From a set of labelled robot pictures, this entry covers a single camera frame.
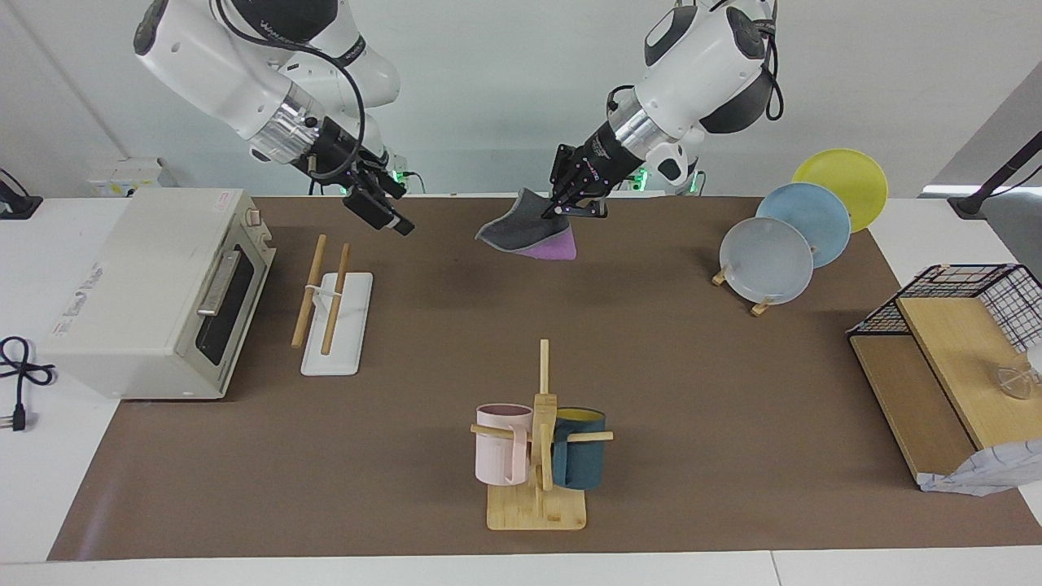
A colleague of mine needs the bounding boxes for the brown table mat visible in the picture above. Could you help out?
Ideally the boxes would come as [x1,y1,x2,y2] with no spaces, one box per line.
[46,195,1042,563]

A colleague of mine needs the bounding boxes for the wooden mug tree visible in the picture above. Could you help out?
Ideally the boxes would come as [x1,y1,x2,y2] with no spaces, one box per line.
[470,339,615,532]

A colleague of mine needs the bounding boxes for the black power cord with plug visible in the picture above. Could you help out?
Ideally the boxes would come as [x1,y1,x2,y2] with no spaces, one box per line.
[0,335,57,433]

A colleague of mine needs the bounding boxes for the grey plate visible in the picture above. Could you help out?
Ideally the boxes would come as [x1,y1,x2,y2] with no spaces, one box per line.
[719,216,816,306]

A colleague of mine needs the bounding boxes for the white towel rack wooden bars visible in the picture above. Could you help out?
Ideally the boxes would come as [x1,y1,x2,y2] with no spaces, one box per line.
[291,234,374,378]

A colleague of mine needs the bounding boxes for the purple and grey towel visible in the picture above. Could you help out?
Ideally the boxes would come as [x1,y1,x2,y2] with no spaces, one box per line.
[475,187,579,262]

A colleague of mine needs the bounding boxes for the yellow plate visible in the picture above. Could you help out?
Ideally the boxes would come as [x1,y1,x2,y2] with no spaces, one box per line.
[791,148,890,234]

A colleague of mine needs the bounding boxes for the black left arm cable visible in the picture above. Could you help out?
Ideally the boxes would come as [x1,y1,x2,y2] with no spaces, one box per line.
[606,0,786,125]

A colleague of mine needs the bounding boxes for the beige toaster oven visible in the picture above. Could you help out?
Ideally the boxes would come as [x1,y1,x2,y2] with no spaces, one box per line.
[36,188,278,401]

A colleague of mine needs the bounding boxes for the pink mug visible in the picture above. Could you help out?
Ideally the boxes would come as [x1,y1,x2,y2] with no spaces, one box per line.
[475,403,535,488]

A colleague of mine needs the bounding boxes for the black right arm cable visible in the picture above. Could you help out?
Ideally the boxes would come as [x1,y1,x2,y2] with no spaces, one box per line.
[212,0,367,181]

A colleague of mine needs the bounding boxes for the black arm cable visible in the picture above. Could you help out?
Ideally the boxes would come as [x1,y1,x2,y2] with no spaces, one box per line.
[606,0,786,125]
[212,0,367,181]

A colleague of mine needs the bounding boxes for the black clamp mount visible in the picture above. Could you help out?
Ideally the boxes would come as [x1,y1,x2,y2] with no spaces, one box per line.
[0,168,44,221]

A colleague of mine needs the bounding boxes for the clear glass object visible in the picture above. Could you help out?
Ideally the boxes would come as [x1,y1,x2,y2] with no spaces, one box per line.
[988,345,1042,400]

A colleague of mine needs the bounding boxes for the wooden shelf box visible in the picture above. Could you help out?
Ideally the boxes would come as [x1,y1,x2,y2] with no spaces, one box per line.
[847,294,1042,482]

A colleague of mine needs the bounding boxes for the white power strip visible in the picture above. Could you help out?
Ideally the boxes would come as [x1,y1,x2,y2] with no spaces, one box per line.
[87,168,164,199]

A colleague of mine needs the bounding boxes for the light blue plate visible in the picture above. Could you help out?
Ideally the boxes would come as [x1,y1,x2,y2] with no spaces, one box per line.
[755,181,853,270]

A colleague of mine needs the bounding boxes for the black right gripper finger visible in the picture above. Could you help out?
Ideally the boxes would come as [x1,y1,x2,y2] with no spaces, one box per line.
[370,159,409,202]
[341,184,416,238]

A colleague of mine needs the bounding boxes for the black wire basket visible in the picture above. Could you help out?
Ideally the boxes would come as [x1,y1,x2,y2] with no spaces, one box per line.
[846,263,1042,356]

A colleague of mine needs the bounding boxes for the dark teal mug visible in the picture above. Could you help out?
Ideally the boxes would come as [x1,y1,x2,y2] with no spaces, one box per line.
[551,407,608,492]

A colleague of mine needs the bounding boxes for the wooden plate rack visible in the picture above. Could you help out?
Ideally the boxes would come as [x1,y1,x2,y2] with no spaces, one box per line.
[711,264,779,319]

